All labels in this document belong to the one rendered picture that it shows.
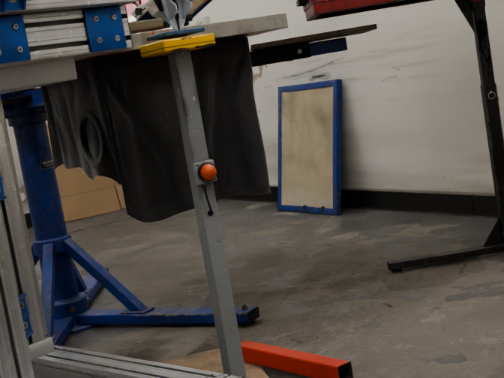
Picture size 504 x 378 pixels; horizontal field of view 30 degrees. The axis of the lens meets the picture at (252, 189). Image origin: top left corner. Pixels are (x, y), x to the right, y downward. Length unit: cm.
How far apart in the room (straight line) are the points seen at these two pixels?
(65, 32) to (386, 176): 338
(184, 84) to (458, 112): 262
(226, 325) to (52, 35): 77
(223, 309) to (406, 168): 288
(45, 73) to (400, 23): 306
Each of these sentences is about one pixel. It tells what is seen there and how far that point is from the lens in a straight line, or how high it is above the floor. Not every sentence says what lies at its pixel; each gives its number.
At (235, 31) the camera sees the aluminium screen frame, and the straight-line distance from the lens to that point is 241.
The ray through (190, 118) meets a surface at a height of 77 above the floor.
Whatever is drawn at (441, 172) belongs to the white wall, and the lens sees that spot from 474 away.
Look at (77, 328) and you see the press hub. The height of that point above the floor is 1.
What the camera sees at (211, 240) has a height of 49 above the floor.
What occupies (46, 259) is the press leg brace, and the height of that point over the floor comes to 29.
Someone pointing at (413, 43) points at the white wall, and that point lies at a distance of 475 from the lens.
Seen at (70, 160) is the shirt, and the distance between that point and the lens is 267.
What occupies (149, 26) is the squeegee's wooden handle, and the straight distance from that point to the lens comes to 292.
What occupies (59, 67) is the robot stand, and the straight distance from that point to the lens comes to 200.
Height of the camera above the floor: 85
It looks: 7 degrees down
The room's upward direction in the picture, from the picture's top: 10 degrees counter-clockwise
